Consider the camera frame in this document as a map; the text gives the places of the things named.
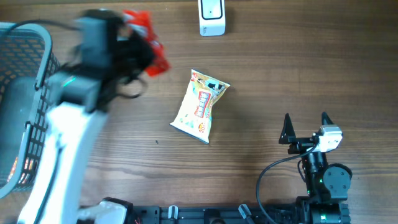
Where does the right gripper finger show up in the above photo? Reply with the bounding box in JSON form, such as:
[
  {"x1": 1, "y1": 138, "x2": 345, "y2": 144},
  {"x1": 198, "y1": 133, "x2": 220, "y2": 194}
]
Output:
[
  {"x1": 322, "y1": 111, "x2": 333, "y2": 126},
  {"x1": 279, "y1": 113, "x2": 296, "y2": 144}
]

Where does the red snack bag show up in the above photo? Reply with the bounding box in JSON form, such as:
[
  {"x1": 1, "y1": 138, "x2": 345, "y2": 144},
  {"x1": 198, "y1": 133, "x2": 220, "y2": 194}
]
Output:
[{"x1": 123, "y1": 9, "x2": 170, "y2": 77}]

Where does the yellow wet wipes pack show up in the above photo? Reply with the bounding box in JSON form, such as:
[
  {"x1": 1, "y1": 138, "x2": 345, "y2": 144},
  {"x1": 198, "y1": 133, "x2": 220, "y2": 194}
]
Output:
[{"x1": 170, "y1": 69, "x2": 230, "y2": 144}]

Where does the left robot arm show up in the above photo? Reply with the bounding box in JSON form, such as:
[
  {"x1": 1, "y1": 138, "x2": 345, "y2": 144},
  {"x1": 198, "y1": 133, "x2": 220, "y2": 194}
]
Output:
[{"x1": 17, "y1": 11, "x2": 155, "y2": 223}]

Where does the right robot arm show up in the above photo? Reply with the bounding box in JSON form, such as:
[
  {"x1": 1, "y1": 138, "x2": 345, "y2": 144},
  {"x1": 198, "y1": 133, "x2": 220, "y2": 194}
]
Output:
[{"x1": 279, "y1": 113, "x2": 353, "y2": 224}]

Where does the white barcode scanner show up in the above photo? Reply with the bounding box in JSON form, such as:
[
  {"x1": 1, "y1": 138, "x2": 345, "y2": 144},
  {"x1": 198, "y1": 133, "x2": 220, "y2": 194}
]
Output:
[{"x1": 198, "y1": 0, "x2": 226, "y2": 37}]

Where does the grey plastic mesh basket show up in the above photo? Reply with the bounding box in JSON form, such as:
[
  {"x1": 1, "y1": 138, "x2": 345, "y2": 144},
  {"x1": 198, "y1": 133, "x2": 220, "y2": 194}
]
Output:
[{"x1": 1, "y1": 22, "x2": 60, "y2": 198}]

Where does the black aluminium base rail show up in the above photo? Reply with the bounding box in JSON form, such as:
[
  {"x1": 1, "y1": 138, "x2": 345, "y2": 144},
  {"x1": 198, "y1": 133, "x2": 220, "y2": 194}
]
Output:
[{"x1": 130, "y1": 203, "x2": 351, "y2": 224}]

